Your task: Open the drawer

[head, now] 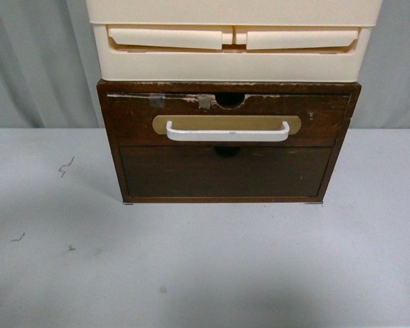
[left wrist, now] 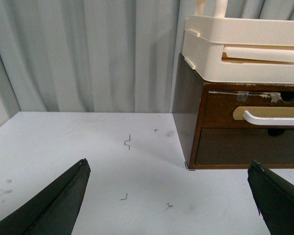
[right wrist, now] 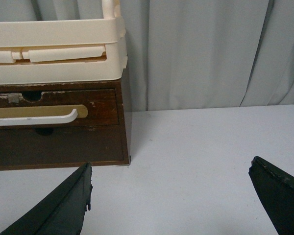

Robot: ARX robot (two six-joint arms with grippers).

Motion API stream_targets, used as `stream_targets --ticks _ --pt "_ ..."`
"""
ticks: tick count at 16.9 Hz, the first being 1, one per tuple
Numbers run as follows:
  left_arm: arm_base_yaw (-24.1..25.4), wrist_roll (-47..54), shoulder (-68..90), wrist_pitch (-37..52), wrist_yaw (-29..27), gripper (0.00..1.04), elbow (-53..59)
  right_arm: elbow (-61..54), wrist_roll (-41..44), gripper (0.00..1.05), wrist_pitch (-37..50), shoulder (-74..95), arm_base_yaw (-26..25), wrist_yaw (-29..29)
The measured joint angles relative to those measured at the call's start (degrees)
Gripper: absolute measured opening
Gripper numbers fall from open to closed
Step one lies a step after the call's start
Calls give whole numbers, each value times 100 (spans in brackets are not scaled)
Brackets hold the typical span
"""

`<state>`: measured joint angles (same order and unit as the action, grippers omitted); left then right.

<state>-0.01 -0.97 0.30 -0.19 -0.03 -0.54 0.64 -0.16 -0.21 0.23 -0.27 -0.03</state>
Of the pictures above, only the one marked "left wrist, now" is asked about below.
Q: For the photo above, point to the brown wooden drawer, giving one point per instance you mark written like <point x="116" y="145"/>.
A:
<point x="224" y="109"/>
<point x="225" y="146"/>

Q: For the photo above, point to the grey curtain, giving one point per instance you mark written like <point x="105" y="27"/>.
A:
<point x="116" y="56"/>

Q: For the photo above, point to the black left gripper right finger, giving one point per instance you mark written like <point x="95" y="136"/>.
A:
<point x="274" y="198"/>

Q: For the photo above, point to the white drawer handle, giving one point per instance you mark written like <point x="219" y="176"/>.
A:
<point x="268" y="121"/>

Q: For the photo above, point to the dark brown wooden drawer cabinet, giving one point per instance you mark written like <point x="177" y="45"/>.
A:
<point x="190" y="99"/>

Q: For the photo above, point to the upper brown wooden drawer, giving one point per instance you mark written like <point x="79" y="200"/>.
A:
<point x="224" y="109"/>

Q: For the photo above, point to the cream plastic storage box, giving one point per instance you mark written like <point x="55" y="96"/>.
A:
<point x="234" y="50"/>

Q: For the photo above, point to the lower brown wooden drawer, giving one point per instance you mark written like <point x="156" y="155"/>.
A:
<point x="225" y="146"/>

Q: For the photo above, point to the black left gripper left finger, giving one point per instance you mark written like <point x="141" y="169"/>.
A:
<point x="54" y="210"/>

